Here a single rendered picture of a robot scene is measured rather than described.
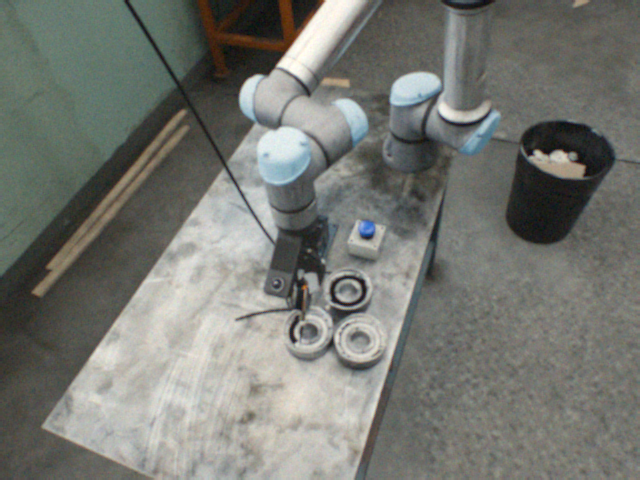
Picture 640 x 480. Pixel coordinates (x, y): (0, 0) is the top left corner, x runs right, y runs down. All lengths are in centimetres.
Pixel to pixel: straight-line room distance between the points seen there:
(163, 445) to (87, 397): 20
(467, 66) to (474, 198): 141
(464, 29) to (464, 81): 12
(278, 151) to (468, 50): 48
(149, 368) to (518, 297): 147
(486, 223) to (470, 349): 63
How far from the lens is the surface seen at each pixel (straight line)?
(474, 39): 100
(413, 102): 120
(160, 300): 117
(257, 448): 98
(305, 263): 84
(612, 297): 223
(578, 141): 224
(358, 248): 112
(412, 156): 130
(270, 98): 81
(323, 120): 74
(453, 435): 182
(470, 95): 110
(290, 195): 71
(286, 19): 287
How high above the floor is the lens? 172
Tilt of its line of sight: 51 degrees down
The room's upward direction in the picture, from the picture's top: 8 degrees counter-clockwise
